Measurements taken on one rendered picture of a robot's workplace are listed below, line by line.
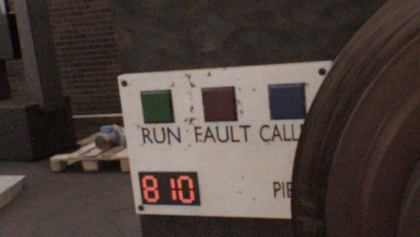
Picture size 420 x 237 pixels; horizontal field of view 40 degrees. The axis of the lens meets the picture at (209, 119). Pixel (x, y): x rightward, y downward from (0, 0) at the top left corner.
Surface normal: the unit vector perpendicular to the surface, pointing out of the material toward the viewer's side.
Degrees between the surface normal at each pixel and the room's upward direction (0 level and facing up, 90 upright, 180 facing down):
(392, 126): 61
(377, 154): 69
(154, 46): 90
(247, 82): 90
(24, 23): 90
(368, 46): 90
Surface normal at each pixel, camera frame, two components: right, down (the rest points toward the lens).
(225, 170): -0.33, 0.22
